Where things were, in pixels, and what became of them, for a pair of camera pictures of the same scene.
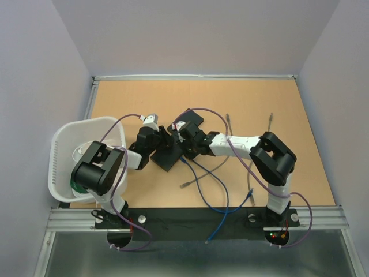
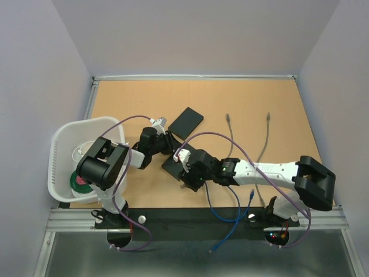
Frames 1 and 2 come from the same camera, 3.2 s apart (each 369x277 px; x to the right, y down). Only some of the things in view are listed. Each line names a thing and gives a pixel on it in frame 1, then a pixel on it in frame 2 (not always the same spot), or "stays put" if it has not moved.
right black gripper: (189, 155) -> (188, 180)
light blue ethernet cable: (225, 215) -> (251, 197)
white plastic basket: (69, 141) stays put
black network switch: (188, 116) stays put
